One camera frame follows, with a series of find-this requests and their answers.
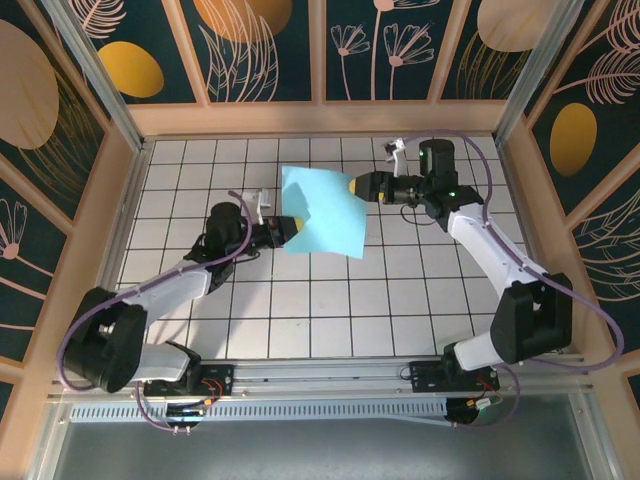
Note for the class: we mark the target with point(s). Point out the light blue paper sheet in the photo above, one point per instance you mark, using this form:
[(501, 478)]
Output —
[(330, 215)]

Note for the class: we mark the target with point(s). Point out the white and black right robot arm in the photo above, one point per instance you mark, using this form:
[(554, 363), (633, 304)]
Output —
[(530, 320)]

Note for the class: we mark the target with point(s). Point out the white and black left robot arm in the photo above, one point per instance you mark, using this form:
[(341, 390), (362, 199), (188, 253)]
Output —
[(105, 345)]

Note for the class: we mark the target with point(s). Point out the grey metal sheet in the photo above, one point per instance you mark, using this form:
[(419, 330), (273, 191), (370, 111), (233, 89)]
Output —
[(320, 450)]

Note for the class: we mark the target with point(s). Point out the aluminium side rail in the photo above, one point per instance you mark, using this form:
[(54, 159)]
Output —
[(116, 245)]

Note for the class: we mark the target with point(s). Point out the aluminium corner post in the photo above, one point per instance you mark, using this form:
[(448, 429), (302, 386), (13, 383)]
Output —
[(525, 85), (107, 95)]

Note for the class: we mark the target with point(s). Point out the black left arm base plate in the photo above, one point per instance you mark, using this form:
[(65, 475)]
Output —
[(222, 375)]

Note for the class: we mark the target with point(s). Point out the aluminium mounting rail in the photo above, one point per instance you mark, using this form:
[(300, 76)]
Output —
[(320, 375)]

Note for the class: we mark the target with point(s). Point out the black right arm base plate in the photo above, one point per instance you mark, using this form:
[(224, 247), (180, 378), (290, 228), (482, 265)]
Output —
[(425, 377)]

